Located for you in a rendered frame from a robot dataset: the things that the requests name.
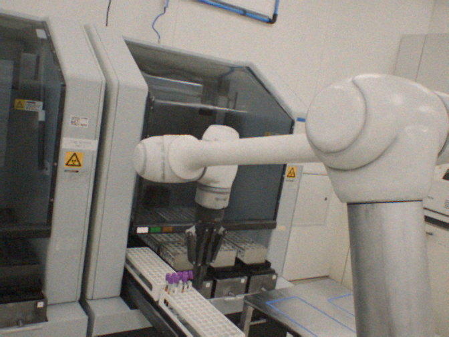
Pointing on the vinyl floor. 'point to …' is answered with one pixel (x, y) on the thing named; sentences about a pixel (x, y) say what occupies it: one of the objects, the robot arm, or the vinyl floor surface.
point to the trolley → (305, 309)
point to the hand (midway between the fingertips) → (198, 275)
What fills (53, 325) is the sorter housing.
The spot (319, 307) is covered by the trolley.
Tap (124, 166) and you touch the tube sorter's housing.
